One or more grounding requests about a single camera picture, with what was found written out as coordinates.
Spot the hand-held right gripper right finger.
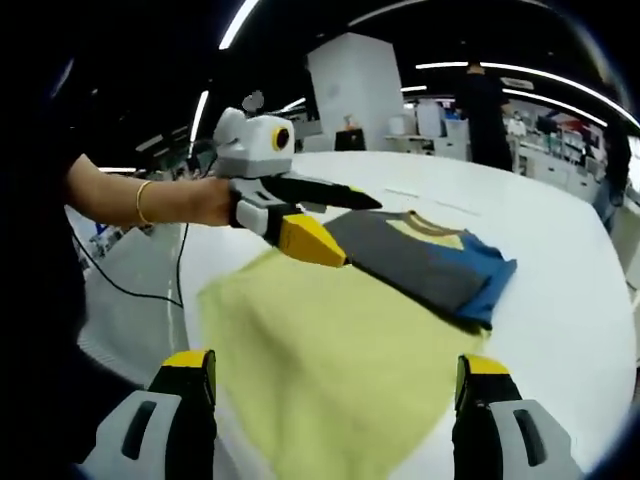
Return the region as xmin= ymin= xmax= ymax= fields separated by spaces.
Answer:
xmin=451 ymin=353 xmax=582 ymax=480

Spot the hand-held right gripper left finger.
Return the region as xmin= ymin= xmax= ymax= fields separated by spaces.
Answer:
xmin=87 ymin=349 xmax=219 ymax=480

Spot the multicoloured long-sleeved garment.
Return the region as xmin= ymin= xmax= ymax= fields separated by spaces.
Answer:
xmin=197 ymin=209 xmax=519 ymax=480

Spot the person's left hand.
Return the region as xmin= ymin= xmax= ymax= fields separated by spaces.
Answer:
xmin=196 ymin=177 xmax=236 ymax=228

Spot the black cabinet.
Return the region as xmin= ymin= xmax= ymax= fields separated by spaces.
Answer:
xmin=334 ymin=128 xmax=367 ymax=152

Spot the white square pillar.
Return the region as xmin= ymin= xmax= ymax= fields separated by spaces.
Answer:
xmin=306 ymin=32 xmax=405 ymax=152

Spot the curved ceiling light strip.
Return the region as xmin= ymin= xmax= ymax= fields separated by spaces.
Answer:
xmin=218 ymin=0 xmax=262 ymax=51

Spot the long ceiling light strip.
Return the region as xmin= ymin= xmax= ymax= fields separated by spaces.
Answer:
xmin=413 ymin=60 xmax=610 ymax=127

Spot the gold bracelet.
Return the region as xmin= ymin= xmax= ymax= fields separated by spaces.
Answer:
xmin=135 ymin=179 xmax=154 ymax=226

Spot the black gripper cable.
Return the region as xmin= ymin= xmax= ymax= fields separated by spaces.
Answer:
xmin=73 ymin=222 xmax=190 ymax=307

